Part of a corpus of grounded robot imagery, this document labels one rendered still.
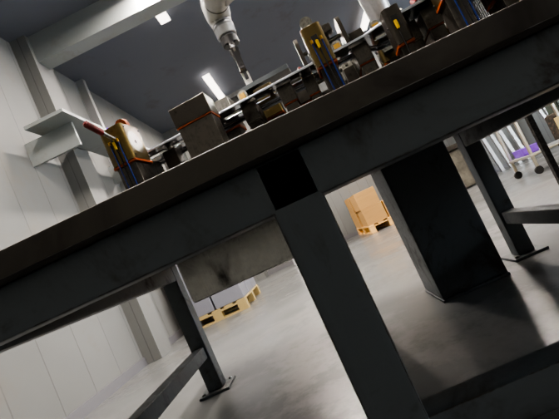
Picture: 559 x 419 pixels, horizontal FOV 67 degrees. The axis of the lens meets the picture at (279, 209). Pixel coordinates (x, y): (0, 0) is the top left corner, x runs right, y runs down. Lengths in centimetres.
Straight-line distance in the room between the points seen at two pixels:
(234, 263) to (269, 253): 7
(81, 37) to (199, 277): 428
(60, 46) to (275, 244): 442
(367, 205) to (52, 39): 506
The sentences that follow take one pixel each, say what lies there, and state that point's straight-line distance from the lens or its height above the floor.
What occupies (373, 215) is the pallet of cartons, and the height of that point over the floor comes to 27.
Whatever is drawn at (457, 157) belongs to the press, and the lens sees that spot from 808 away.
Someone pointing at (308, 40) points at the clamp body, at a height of 101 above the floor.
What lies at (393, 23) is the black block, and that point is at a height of 94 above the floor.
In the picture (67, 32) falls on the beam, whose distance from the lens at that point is 512.
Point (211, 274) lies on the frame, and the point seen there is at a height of 54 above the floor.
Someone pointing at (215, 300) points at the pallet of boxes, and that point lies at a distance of 503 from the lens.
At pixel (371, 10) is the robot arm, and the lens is 196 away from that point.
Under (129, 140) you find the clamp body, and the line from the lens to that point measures 134.
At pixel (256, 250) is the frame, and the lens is 88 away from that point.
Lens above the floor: 54
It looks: 4 degrees up
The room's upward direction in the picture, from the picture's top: 25 degrees counter-clockwise
